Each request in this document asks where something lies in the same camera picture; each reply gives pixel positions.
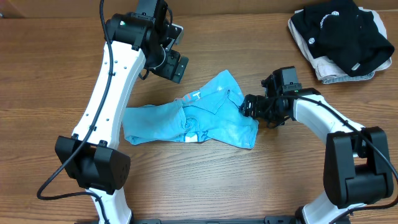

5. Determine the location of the black folded garment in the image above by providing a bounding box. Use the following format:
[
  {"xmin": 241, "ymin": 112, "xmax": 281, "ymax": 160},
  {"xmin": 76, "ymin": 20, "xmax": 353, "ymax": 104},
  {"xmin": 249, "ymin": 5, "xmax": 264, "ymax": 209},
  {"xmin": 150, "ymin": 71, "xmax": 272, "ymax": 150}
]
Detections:
[{"xmin": 290, "ymin": 0, "xmax": 395, "ymax": 78}]

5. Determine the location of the grey striped folded garment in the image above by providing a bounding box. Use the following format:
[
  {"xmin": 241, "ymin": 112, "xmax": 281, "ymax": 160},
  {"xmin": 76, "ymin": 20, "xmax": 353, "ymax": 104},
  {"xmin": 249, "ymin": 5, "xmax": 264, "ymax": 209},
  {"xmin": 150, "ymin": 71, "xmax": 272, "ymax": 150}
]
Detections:
[{"xmin": 322, "ymin": 72, "xmax": 375, "ymax": 85}]

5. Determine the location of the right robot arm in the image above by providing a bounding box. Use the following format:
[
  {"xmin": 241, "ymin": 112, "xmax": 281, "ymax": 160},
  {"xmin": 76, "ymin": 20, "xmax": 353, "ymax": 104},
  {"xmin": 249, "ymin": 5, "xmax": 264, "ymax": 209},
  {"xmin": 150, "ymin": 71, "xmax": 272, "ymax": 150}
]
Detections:
[{"xmin": 239, "ymin": 67, "xmax": 397, "ymax": 224}]

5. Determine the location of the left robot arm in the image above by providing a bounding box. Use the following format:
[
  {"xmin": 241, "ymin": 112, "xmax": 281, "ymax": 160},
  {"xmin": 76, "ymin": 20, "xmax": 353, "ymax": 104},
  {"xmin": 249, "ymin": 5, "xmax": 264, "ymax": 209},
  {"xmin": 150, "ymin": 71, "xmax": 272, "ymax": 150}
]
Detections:
[{"xmin": 55, "ymin": 0, "xmax": 188, "ymax": 223}]

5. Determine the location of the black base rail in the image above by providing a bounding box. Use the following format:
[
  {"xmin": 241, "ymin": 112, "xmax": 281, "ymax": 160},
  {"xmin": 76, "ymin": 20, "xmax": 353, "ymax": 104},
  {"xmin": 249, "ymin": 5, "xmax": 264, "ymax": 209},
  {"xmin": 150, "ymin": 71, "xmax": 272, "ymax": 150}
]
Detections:
[{"xmin": 132, "ymin": 216, "xmax": 301, "ymax": 224}]

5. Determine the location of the light blue t-shirt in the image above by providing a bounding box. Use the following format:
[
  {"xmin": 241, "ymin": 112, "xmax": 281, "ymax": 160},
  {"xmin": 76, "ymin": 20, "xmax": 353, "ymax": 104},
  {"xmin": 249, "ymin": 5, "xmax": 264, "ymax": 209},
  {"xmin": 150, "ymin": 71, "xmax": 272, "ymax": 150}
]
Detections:
[{"xmin": 123, "ymin": 70, "xmax": 259, "ymax": 149}]

